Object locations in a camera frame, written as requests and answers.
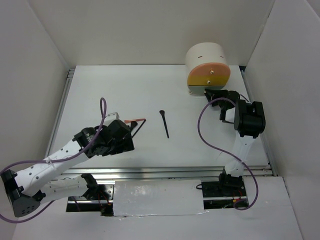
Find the black round makeup brush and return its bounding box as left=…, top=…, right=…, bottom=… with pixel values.
left=159, top=109, right=170, bottom=139

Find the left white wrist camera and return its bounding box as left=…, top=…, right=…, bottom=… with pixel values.
left=106, top=112, right=120, bottom=121

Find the black fan makeup brush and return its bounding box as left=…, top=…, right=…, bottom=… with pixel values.
left=130, top=121, right=138, bottom=132

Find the round cream drawer organizer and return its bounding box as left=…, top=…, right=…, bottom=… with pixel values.
left=185, top=42, right=231, bottom=95

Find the purple cable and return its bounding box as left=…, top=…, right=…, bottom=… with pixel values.
left=197, top=97, right=259, bottom=211
left=0, top=97, right=108, bottom=223

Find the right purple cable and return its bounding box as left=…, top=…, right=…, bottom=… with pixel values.
left=197, top=97, right=259, bottom=211

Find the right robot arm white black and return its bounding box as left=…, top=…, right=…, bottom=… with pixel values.
left=204, top=88, right=266, bottom=196

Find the salmon makeup spatula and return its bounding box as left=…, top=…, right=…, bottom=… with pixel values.
left=124, top=118, right=146, bottom=124

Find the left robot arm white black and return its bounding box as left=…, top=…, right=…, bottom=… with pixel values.
left=1, top=119, right=136, bottom=218

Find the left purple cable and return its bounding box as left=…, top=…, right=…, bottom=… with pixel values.
left=0, top=97, right=108, bottom=223

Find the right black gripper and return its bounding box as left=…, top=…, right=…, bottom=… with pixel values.
left=205, top=89, right=229, bottom=110

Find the thin black makeup brush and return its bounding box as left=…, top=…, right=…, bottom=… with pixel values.
left=132, top=119, right=147, bottom=138

